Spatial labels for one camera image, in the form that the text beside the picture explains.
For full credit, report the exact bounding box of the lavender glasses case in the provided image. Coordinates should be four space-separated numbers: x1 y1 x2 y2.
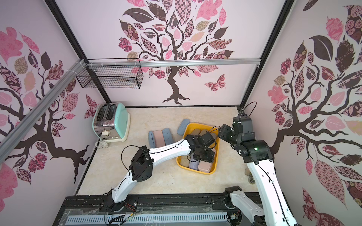
189 158 200 170

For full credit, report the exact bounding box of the pink glasses case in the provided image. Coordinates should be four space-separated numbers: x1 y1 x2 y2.
153 130 166 148
198 149 216 173

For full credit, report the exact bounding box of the yellow plastic storage tray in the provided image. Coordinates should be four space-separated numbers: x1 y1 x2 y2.
176 122 220 175

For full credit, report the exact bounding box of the tan glasses case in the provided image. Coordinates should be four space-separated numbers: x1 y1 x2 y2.
180 155 190 168
191 129 201 135

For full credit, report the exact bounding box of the blue glasses case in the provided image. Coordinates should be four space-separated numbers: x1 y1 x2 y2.
162 128 174 146
148 131 156 148
177 119 190 136

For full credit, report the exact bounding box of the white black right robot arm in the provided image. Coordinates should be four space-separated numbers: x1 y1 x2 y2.
218 124 298 226

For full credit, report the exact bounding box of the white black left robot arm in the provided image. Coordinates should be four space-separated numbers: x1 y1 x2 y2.
108 132 217 203

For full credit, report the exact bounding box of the mint chrome toaster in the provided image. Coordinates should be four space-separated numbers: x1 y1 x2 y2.
93 103 131 143

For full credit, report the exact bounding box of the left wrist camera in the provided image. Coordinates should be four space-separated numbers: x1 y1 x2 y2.
200 131 217 147

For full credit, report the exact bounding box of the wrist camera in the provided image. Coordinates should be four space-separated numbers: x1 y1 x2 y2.
232 115 253 134
200 131 217 147

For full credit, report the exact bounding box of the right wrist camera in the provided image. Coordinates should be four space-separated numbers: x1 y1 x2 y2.
232 115 253 134

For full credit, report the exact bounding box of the white slotted cable duct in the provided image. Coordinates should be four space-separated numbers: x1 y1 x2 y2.
61 212 230 226

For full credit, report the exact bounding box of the black wire basket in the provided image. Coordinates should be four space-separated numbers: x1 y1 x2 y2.
76 58 144 89

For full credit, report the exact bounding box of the aluminium frame rail back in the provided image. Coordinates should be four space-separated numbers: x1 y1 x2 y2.
87 58 261 67

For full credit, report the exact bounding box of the aluminium frame rail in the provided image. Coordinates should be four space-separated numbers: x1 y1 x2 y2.
87 58 261 67
1 59 86 163

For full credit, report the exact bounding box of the aluminium frame rail left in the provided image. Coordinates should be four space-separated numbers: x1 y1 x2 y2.
1 59 86 163

